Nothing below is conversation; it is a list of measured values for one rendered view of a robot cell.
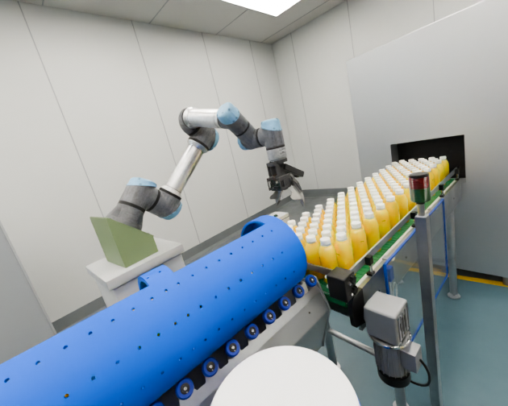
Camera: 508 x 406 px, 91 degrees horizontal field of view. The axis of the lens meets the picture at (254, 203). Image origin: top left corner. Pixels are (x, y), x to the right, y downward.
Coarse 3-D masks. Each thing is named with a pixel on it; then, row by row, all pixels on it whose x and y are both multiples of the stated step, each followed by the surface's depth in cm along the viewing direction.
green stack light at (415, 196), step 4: (424, 188) 87; (428, 188) 87; (412, 192) 90; (416, 192) 88; (420, 192) 88; (424, 192) 87; (428, 192) 87; (412, 196) 90; (416, 196) 89; (420, 196) 88; (424, 196) 88; (428, 196) 88; (412, 200) 91; (416, 200) 89; (420, 200) 88; (424, 200) 88; (428, 200) 88
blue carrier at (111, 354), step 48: (240, 240) 77; (288, 240) 82; (144, 288) 60; (192, 288) 62; (240, 288) 67; (288, 288) 82; (96, 336) 50; (144, 336) 53; (192, 336) 58; (0, 384) 42; (48, 384) 44; (96, 384) 47; (144, 384) 52
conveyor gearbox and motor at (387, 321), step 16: (368, 304) 88; (384, 304) 87; (400, 304) 85; (368, 320) 88; (384, 320) 83; (400, 320) 83; (384, 336) 86; (400, 336) 82; (384, 352) 89; (400, 352) 86; (416, 352) 84; (384, 368) 91; (400, 368) 87; (416, 368) 84; (400, 384) 89; (416, 384) 96
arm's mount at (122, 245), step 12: (96, 228) 104; (108, 228) 94; (120, 228) 96; (132, 228) 99; (108, 240) 99; (120, 240) 96; (132, 240) 99; (144, 240) 103; (108, 252) 105; (120, 252) 96; (132, 252) 99; (144, 252) 103; (120, 264) 100; (132, 264) 99
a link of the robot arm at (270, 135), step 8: (272, 120) 91; (264, 128) 92; (272, 128) 92; (280, 128) 93; (264, 136) 94; (272, 136) 92; (280, 136) 93; (264, 144) 96; (272, 144) 93; (280, 144) 93
